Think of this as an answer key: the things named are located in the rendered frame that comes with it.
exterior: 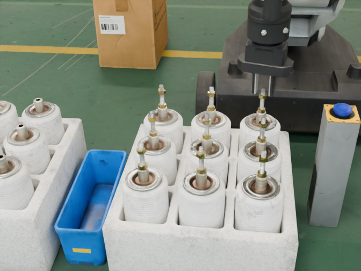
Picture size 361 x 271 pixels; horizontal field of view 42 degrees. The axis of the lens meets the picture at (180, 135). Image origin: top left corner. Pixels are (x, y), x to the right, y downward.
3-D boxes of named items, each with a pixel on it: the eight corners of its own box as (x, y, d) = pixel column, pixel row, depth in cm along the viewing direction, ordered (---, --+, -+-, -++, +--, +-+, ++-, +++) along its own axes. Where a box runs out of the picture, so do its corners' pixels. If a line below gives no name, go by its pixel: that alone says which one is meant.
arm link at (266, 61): (297, 64, 106) (303, 12, 100) (289, 84, 99) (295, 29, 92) (242, 56, 110) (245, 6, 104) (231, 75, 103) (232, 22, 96)
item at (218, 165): (179, 205, 116) (177, 145, 106) (210, 190, 121) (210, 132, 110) (201, 228, 110) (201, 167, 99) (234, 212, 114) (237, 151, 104)
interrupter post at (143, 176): (139, 176, 98) (137, 163, 96) (150, 177, 98) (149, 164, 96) (137, 184, 96) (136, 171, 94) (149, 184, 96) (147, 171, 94)
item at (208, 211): (189, 225, 111) (188, 164, 100) (229, 236, 108) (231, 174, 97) (173, 254, 104) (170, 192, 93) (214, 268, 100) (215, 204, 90)
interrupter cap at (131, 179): (129, 168, 100) (128, 165, 100) (164, 169, 100) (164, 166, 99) (122, 192, 94) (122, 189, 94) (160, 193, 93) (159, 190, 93)
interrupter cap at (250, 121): (267, 112, 117) (267, 110, 117) (282, 128, 111) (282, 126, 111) (239, 118, 115) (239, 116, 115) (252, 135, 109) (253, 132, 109)
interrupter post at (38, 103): (37, 108, 122) (35, 97, 120) (46, 108, 121) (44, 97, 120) (34, 113, 120) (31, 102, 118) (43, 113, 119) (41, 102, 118)
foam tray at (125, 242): (145, 175, 137) (141, 122, 127) (281, 184, 132) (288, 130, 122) (111, 285, 106) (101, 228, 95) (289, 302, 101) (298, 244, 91)
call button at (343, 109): (331, 109, 106) (332, 101, 105) (349, 110, 105) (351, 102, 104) (333, 119, 103) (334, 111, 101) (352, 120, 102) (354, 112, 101)
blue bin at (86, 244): (93, 182, 135) (87, 148, 128) (131, 184, 134) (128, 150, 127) (61, 265, 111) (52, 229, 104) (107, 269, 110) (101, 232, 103)
